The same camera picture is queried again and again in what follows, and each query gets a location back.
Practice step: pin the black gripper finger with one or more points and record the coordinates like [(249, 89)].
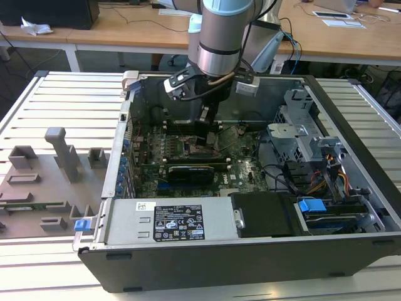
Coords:
[(200, 133)]

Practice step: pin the silver topped CPU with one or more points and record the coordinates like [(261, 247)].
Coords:
[(211, 139)]

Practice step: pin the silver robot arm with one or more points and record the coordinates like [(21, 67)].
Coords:
[(219, 34)]

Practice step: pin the black RAM slot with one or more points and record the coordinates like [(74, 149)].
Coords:
[(178, 133), (222, 165), (178, 126), (181, 162), (181, 159), (178, 130)]

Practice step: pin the CPU socket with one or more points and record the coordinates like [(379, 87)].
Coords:
[(186, 154)]

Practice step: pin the blue expansion slot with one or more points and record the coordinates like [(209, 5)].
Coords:
[(164, 187)]

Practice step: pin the black plastic drive cover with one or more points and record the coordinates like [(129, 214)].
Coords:
[(266, 216)]

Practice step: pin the black graphics card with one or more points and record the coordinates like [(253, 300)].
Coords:
[(191, 177)]

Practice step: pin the green motherboard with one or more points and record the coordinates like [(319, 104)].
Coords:
[(244, 175)]

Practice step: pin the silver chipset heatsink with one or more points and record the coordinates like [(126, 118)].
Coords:
[(226, 192)]

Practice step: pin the silver metal drive cage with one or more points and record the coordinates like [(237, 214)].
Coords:
[(283, 138)]

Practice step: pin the grey case latch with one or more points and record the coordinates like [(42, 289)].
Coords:
[(130, 76)]

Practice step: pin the silver power supply unit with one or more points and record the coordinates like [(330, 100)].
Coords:
[(125, 219)]

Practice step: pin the wooden desk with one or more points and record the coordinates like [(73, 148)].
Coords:
[(109, 34), (338, 44)]

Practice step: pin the hard disk in blue carrier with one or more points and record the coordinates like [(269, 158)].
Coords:
[(311, 207)]

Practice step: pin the black and silver PC case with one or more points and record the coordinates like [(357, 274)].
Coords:
[(219, 269)]

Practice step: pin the grey laptop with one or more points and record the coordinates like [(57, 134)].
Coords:
[(335, 4)]

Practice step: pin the blue plastic latch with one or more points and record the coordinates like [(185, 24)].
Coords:
[(81, 225)]

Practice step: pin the grey parts rack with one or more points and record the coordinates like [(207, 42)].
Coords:
[(40, 191)]

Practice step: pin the green RAM stick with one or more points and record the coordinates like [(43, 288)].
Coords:
[(37, 206)]

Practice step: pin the black computer tower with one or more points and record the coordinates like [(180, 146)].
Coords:
[(47, 12)]

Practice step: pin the crumpled white paper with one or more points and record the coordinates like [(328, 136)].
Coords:
[(34, 29)]

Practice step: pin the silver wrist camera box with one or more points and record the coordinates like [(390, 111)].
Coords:
[(247, 89), (180, 81)]

